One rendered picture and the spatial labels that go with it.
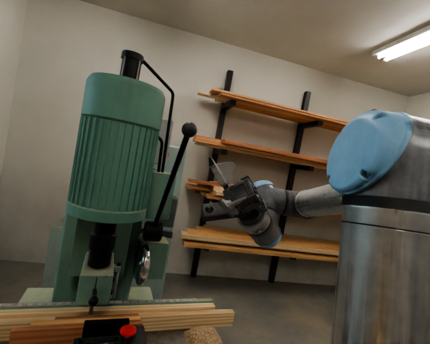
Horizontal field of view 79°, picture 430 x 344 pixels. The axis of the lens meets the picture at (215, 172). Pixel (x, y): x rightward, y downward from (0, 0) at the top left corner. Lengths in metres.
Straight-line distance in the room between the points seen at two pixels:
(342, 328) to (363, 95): 3.75
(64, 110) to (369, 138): 2.96
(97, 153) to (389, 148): 0.50
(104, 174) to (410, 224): 0.51
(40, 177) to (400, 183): 3.09
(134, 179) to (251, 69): 2.83
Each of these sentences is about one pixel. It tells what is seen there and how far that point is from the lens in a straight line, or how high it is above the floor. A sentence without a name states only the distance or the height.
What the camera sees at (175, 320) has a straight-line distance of 0.82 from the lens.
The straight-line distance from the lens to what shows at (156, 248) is 0.89.
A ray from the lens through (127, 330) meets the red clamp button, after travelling 0.60.
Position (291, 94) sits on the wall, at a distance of 3.45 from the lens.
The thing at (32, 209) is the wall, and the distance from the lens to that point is 3.28.
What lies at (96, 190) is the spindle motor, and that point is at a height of 1.27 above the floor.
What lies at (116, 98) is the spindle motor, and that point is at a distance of 0.58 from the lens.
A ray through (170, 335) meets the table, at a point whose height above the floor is 0.90.
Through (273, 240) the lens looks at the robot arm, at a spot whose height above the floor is 1.16.
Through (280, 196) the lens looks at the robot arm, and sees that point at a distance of 0.91.
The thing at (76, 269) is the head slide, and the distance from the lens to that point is 0.83.
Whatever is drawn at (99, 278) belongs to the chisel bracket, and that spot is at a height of 1.06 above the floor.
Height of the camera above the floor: 1.37
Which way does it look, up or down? 2 degrees down
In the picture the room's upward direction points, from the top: 10 degrees clockwise
